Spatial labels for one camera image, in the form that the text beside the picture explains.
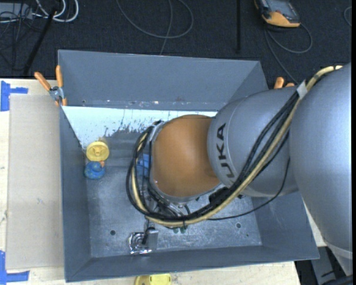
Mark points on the blue toy duck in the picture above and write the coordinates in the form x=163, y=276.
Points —
x=93, y=171

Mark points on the yellow round toy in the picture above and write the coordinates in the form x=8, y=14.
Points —
x=97, y=151

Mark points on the pale flat board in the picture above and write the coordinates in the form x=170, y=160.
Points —
x=32, y=174

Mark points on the grey metal bin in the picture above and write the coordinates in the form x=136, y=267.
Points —
x=112, y=206

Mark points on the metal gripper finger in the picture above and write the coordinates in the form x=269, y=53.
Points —
x=137, y=242
x=152, y=240

